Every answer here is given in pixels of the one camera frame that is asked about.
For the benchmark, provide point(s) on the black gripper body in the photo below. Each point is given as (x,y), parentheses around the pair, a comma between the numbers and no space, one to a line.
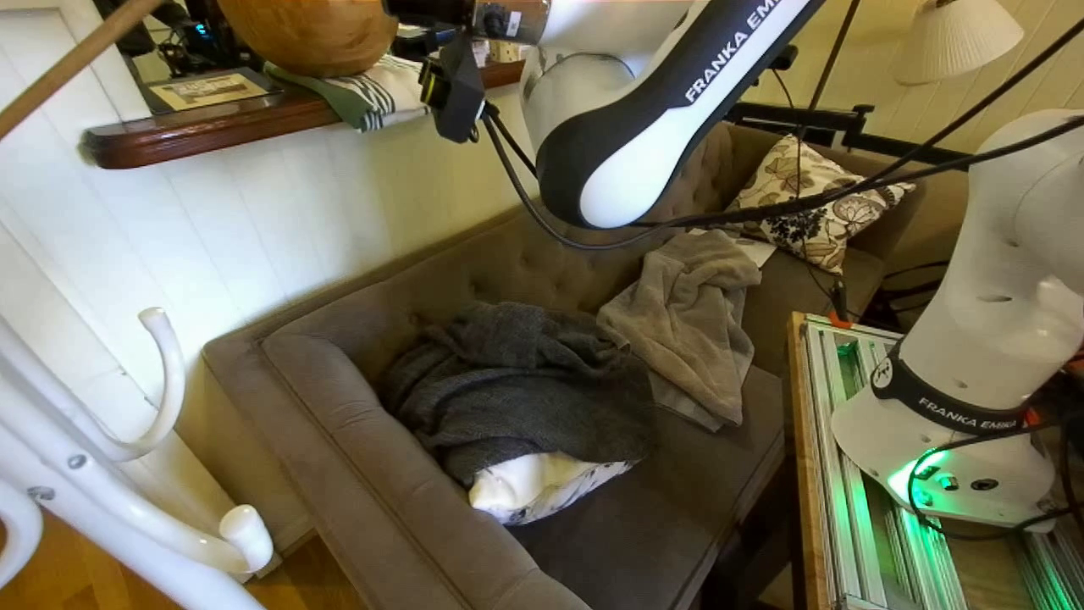
(452,86)

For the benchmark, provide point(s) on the wooden clothing hanger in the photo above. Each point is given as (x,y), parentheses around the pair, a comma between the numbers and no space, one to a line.
(95,42)

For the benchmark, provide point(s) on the white coat rack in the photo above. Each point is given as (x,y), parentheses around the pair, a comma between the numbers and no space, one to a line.
(62,461)

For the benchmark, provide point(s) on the striped green white cloth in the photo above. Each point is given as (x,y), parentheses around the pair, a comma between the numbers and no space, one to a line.
(375,100)

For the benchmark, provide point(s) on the brown round basket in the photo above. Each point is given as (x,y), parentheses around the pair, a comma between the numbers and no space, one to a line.
(327,38)

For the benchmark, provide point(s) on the framed picture on shelf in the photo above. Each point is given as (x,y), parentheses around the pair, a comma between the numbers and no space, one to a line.
(206,88)

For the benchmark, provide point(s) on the dark wooden shelf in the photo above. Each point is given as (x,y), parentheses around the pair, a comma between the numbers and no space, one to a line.
(205,129)

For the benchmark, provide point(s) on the dark grey blanket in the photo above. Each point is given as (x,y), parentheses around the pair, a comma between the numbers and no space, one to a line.
(509,376)

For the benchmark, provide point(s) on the light grey towel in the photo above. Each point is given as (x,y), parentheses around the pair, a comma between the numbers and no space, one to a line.
(681,320)

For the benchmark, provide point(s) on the floral patterned pillow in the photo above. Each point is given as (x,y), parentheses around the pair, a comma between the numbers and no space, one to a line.
(816,234)

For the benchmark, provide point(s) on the grey tufted sofa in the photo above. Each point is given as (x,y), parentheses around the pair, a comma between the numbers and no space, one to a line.
(390,517)

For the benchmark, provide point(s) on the white lamp shade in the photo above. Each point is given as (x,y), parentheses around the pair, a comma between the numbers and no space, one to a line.
(953,38)

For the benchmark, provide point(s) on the aluminium frame robot table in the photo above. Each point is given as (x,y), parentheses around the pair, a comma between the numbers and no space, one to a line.
(860,552)

